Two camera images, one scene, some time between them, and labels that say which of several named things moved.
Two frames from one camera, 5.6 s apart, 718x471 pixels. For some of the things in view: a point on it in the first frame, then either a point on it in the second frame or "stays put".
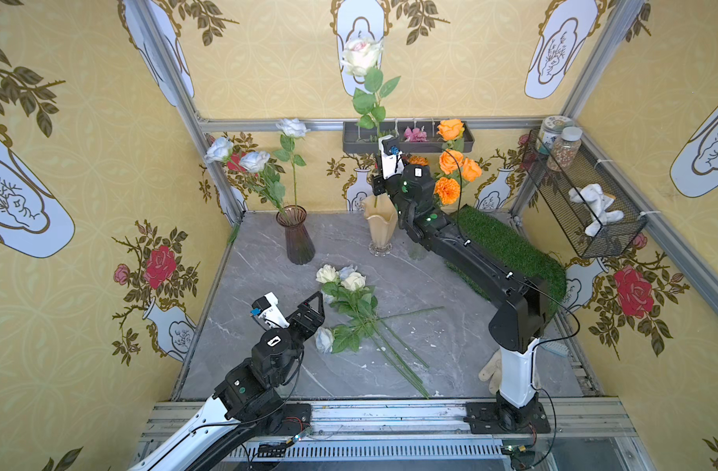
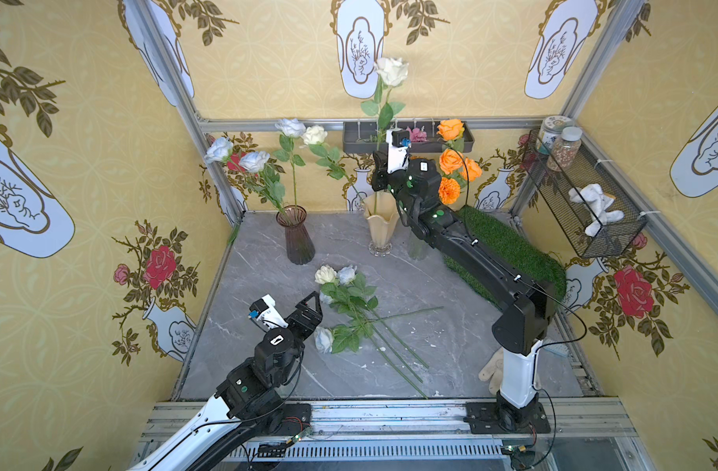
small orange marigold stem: (447, 190) stays put
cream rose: (365, 299) → (390, 72)
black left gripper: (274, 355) stays put
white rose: (293, 129) stays put
